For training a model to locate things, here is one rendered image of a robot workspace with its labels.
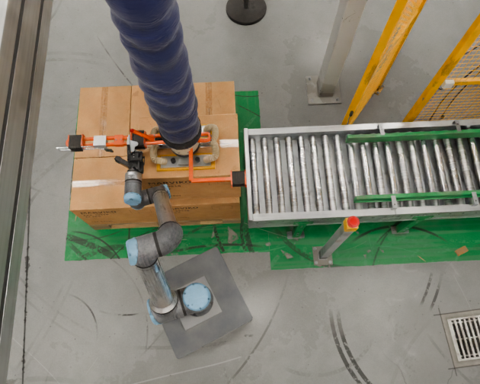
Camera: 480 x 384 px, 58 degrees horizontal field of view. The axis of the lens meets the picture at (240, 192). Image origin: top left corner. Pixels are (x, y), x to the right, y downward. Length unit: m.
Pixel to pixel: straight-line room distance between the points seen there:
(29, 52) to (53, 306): 3.23
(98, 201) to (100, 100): 0.82
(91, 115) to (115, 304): 1.46
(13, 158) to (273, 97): 3.59
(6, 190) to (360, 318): 3.21
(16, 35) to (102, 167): 2.74
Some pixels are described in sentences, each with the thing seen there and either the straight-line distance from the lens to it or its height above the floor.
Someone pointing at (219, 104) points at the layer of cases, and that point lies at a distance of 3.35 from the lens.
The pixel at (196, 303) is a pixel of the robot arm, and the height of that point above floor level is 1.04.
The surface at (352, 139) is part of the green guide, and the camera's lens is 3.23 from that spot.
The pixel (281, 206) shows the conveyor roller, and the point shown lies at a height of 0.55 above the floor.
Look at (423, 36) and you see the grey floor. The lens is 4.72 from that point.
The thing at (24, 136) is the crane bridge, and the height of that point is 2.98.
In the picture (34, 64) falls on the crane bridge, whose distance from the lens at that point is 0.61.
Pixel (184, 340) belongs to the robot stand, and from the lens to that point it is 2.70.
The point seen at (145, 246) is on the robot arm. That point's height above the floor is 1.59.
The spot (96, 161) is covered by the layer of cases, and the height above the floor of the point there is 0.54.
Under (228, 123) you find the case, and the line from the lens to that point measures 2.63.
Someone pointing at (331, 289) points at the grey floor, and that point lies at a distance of 3.51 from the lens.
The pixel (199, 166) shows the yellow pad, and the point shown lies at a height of 1.13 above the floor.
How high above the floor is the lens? 3.43
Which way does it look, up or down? 71 degrees down
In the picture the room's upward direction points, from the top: 2 degrees counter-clockwise
